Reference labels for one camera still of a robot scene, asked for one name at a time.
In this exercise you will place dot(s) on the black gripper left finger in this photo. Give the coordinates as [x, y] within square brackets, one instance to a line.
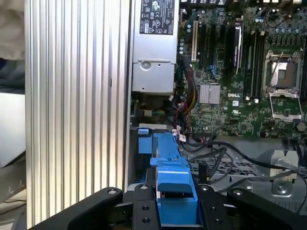
[96, 210]

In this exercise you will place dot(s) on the white expansion slot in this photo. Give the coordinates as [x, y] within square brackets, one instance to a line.
[194, 40]

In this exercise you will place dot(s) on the green Dell motherboard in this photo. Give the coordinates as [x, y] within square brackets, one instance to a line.
[239, 115]

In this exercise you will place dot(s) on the metal disk bay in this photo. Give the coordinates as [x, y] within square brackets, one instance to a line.
[239, 165]

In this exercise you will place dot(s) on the thin metal locking lever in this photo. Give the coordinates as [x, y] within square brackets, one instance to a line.
[277, 65]

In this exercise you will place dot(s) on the metal socket cover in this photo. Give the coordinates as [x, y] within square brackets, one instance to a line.
[284, 93]

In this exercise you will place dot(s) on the silver chipset heatsink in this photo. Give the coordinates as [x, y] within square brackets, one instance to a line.
[209, 94]

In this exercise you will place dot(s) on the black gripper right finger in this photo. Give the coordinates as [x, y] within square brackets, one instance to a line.
[263, 210]

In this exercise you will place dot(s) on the round coin battery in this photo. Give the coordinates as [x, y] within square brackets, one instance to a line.
[302, 126]

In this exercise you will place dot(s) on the black graphics card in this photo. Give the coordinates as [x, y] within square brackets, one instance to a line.
[233, 48]

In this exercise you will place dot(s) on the black open PC case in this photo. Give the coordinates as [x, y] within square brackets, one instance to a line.
[128, 95]

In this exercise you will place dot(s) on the hard disk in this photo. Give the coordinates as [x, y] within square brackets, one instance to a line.
[175, 177]

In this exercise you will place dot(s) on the person in pale top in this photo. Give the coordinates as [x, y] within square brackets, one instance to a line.
[12, 28]

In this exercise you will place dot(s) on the blue disk carrier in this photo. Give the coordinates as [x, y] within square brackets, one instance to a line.
[144, 141]

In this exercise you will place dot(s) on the black expansion slot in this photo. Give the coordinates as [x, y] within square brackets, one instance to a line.
[204, 45]
[213, 45]

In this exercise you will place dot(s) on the CPU socket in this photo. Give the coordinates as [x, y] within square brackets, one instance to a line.
[283, 72]

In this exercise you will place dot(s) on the black RAM slot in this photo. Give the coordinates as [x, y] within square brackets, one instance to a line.
[257, 64]
[304, 81]

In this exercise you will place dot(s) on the silver power supply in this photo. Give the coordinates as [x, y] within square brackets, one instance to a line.
[153, 72]

